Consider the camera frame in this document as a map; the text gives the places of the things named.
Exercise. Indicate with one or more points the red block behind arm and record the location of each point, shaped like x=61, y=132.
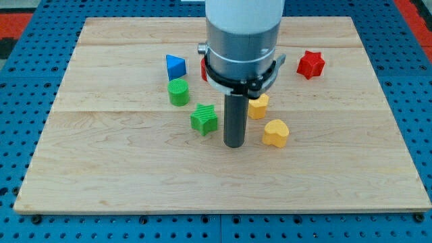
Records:
x=203, y=72

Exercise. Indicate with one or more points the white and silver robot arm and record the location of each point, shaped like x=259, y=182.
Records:
x=241, y=43

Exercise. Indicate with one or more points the green star block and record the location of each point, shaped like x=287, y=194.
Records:
x=204, y=119

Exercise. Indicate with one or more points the red star block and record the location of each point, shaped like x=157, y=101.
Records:
x=311, y=64

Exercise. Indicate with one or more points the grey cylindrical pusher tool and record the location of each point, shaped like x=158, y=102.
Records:
x=235, y=119

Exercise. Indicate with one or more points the yellow block behind tool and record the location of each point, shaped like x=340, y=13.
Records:
x=257, y=108

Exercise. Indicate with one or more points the green cylinder block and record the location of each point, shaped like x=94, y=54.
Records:
x=178, y=91

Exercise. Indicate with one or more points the yellow heart block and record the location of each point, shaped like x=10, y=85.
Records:
x=276, y=133

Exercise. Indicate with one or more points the blue triangle block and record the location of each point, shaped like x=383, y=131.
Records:
x=176, y=67

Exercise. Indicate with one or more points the wooden board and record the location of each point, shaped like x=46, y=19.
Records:
x=113, y=144

